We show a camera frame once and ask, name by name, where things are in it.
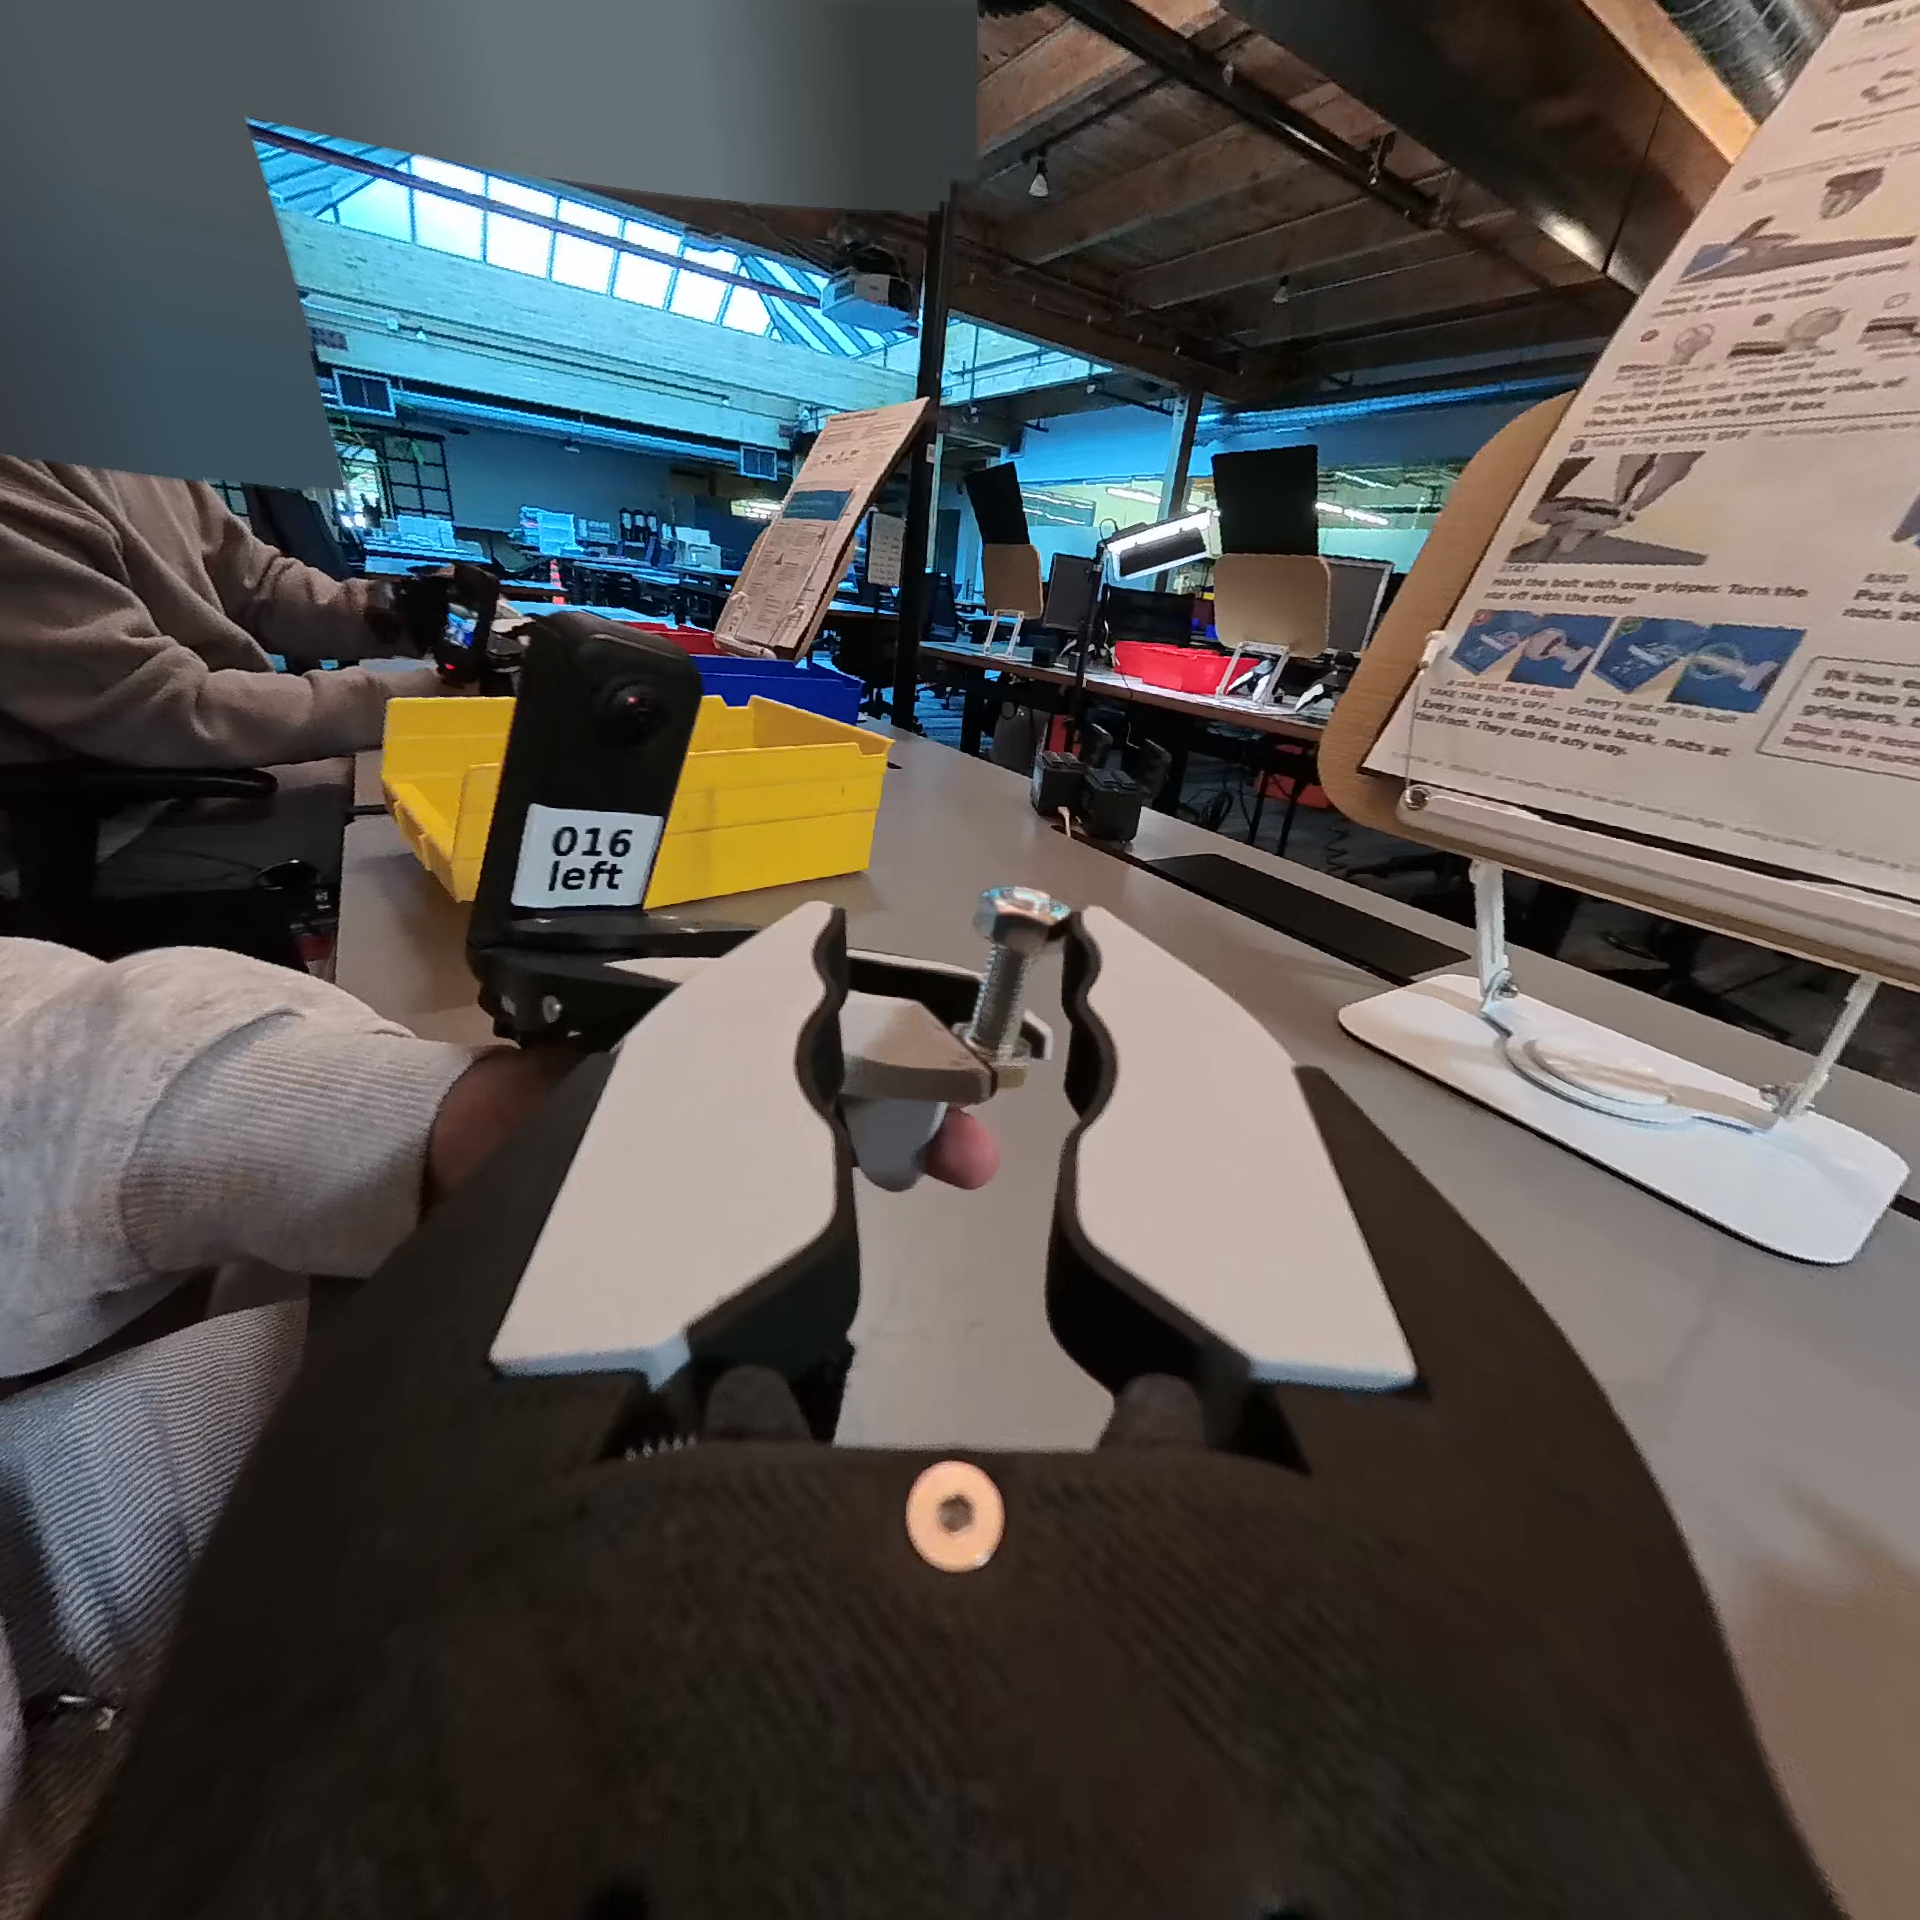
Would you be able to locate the grey desk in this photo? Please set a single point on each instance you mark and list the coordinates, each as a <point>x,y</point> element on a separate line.
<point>932,840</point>

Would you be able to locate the person's left hand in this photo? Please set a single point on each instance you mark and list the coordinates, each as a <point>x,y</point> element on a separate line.
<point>504,1117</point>

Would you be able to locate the brown-edged office desk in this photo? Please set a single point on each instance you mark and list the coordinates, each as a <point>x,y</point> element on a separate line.
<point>1051,675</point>

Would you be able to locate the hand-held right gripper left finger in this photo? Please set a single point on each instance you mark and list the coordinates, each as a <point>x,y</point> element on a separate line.
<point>675,1185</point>

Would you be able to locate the printed instruction sheet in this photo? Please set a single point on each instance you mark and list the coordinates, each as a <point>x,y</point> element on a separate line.
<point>1724,524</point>

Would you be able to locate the red plastic bin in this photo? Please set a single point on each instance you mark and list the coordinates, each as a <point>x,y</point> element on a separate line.
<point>1178,667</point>
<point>682,643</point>

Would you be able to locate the black steel pole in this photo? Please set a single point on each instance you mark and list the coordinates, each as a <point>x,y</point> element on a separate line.
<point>926,451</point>

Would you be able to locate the black charger block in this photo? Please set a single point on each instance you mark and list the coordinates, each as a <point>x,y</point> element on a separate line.
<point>1115,804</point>
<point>1061,786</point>

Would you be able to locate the black office chair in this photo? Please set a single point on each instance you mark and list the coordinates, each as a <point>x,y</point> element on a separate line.
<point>136,783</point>

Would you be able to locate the cardboard document stand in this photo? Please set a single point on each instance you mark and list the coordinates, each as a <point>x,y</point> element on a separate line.
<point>827,524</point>

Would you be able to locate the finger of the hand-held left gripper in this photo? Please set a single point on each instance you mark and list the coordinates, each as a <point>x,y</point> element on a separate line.
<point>916,978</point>
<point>908,1050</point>

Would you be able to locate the wooden board document stand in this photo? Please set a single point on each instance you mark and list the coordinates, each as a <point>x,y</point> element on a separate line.
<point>1652,1185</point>

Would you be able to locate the person's grey sweatshirt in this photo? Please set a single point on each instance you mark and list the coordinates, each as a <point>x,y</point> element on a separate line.
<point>107,1499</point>

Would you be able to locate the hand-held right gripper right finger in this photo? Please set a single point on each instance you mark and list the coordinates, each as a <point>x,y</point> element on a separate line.
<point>1231,1200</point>

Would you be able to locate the silver hex nut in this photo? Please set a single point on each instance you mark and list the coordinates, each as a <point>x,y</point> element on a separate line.
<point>1028,1043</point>

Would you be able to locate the black upright panel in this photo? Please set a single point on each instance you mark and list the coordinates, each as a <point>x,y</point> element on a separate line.
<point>1266,499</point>
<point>997,503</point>

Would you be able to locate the brown board document stand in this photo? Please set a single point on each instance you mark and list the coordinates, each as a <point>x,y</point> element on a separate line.
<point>1014,586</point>
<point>1271,608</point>

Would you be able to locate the black computer monitor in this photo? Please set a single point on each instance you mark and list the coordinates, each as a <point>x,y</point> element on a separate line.
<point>1076,591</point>
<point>1149,616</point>
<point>1358,603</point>

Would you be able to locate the white light bar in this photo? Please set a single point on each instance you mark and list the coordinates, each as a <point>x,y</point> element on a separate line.
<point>1158,543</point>

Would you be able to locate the person's left forearm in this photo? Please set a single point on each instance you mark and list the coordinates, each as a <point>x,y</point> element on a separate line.
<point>196,1140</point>

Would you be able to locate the yellow plastic bin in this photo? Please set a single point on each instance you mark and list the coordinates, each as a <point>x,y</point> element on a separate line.
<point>780,796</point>

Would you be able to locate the blue plastic bin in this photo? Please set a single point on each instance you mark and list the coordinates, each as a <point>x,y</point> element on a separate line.
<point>796,687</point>

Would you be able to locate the ceiling projector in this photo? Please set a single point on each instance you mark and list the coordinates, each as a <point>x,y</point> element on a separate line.
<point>869,297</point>

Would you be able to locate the silver hex bolt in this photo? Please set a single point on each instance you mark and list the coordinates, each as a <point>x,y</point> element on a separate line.
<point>1005,991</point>

